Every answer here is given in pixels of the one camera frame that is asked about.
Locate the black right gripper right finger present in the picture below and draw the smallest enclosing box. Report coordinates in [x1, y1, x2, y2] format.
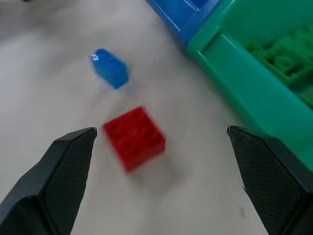
[226, 125, 313, 235]

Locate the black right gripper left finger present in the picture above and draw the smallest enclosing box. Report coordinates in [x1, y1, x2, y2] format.
[0, 127, 98, 235]

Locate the green building block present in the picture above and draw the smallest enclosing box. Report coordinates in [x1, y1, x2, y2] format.
[243, 28, 313, 108]

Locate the blue building block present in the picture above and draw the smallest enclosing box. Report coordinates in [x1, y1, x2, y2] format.
[88, 47, 130, 90]

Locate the green plastic bin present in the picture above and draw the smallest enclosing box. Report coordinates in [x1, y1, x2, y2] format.
[187, 0, 313, 166]

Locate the blue plastic bin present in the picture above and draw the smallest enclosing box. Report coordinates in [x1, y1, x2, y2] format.
[146, 0, 235, 47]

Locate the red building block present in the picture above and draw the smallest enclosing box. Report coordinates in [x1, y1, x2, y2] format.
[102, 105, 167, 172]

